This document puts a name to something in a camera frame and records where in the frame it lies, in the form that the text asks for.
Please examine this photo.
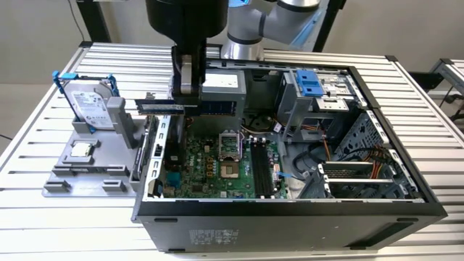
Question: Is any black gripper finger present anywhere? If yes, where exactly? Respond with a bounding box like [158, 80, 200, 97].
[170, 45, 208, 117]

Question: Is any black RAM slot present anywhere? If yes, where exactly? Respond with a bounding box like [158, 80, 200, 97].
[249, 138, 268, 198]
[257, 138, 276, 198]

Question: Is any grey power supply unit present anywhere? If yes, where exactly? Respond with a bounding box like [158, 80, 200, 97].
[180, 69, 246, 139]

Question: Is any metal socket cover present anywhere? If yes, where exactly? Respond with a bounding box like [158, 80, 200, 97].
[218, 131, 242, 161]

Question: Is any round black speaker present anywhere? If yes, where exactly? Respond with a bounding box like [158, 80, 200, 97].
[250, 115, 277, 132]

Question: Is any blue plastic drive latch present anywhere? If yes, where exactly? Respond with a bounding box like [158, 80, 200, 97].
[294, 70, 324, 97]

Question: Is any grey metal drive cage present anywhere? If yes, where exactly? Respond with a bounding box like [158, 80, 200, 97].
[277, 69, 366, 138]

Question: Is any hard disk in blue carrier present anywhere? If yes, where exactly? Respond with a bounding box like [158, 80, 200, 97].
[50, 70, 120, 134]

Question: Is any CPU socket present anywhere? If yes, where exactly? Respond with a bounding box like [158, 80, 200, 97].
[218, 160, 242, 179]

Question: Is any green motherboard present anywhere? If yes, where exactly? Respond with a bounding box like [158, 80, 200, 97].
[161, 130, 290, 199]

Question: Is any grey plastic parts rack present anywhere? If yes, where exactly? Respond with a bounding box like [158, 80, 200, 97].
[40, 97, 160, 201]

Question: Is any silver CPU chip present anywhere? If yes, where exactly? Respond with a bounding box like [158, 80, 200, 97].
[69, 142, 92, 157]

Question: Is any grey metal disk bay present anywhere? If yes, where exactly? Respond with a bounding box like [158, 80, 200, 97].
[317, 160, 396, 200]

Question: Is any black PC case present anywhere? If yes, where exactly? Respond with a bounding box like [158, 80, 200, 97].
[129, 55, 449, 253]

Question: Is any black upright post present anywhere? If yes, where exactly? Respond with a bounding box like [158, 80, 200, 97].
[73, 0, 112, 43]
[312, 0, 345, 53]

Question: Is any graphics card with metal bracket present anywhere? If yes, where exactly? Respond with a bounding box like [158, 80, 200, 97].
[130, 91, 160, 183]

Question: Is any black looped cable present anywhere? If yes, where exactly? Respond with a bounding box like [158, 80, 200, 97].
[292, 151, 317, 181]

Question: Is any red orange wire bundle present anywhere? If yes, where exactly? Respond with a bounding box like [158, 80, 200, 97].
[369, 145, 386, 181]

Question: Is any aluminium frame side table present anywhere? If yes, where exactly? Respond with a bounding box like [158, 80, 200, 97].
[428, 58, 464, 96]

